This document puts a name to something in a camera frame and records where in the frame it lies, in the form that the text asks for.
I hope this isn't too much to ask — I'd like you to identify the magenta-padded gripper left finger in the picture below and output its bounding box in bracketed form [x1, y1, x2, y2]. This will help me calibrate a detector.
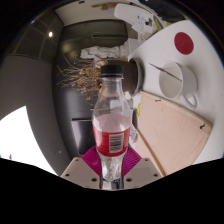
[60, 145, 104, 190]

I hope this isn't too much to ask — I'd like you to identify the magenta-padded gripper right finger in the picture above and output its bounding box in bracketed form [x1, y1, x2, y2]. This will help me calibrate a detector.
[121, 145, 163, 190]

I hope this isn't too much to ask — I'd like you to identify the clear plastic bottle red label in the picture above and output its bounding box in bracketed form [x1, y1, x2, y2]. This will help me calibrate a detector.
[91, 64, 133, 183]

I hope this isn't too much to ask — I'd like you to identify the beige wooden drawing board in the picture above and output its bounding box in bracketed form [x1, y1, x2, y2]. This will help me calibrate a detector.
[133, 90, 214, 177]

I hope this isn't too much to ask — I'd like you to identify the white ceramic mug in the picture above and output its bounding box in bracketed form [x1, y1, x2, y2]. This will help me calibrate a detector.
[158, 59, 199, 109]

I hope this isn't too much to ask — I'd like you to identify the grey plant saucer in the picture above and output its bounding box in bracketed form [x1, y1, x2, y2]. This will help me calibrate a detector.
[131, 58, 145, 98]

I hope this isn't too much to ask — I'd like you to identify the dried plant in grey pot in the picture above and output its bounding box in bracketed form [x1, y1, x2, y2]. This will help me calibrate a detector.
[56, 54, 145, 108]

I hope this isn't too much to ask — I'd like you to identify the metal spoon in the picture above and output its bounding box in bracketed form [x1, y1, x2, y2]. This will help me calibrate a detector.
[148, 62, 184, 82]

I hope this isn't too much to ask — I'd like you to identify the white plastic chair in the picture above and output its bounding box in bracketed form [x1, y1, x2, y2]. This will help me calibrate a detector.
[113, 3, 168, 36]

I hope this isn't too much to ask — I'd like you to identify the wooden figure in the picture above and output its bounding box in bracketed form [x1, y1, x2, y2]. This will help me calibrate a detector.
[91, 1, 116, 10]

